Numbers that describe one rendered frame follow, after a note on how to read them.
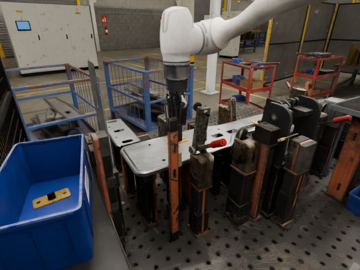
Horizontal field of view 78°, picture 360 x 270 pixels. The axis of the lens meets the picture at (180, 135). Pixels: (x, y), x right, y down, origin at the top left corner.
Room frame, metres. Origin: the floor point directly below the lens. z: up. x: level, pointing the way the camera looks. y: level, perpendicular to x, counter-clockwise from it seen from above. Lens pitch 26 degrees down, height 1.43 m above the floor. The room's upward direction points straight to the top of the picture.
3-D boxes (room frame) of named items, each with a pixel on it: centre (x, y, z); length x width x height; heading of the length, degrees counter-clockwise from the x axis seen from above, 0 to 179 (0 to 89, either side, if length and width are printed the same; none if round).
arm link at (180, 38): (0.77, 0.00, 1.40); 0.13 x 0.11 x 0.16; 135
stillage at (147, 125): (3.36, 0.50, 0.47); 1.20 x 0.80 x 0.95; 40
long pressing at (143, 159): (1.02, -0.40, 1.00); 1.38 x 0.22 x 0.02; 120
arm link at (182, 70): (0.77, 0.01, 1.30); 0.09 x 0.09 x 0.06
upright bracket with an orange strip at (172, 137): (0.58, 0.02, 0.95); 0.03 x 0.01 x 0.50; 120
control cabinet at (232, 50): (11.55, -2.39, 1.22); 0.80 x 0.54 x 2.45; 40
